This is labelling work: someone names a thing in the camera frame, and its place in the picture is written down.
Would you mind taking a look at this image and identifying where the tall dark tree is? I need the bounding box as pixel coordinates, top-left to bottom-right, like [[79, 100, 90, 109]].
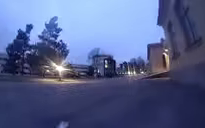
[[32, 15, 71, 78]]

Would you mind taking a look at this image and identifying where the long low building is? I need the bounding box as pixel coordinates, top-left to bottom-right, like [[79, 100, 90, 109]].
[[68, 63, 94, 78]]

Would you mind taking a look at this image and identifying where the lit street lamp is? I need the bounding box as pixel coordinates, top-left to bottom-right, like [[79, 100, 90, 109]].
[[51, 61, 69, 82]]

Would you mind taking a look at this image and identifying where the dark building with lit windows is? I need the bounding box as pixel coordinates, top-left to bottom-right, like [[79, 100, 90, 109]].
[[92, 54, 117, 78]]

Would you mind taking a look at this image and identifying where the row of distant trees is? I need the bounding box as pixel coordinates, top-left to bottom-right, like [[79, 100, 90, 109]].
[[116, 56, 150, 76]]

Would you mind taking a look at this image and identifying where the beige building with windows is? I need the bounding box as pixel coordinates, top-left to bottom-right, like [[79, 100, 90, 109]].
[[156, 0, 205, 92]]

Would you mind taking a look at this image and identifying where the brown building with archway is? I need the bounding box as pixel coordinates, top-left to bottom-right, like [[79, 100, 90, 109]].
[[146, 38, 171, 75]]

